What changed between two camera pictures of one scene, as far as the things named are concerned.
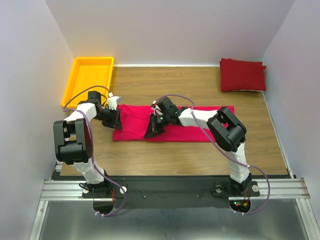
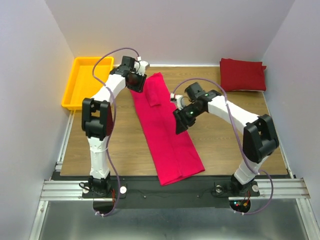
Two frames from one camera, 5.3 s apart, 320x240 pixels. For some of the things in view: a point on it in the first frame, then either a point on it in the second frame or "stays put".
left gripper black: x=115 y=122 to x=139 y=88
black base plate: x=175 y=192 stays put
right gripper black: x=153 y=129 to x=180 y=127
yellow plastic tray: x=89 y=74 stays put
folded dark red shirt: x=238 y=75 stays put
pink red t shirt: x=135 y=119 to x=172 y=153
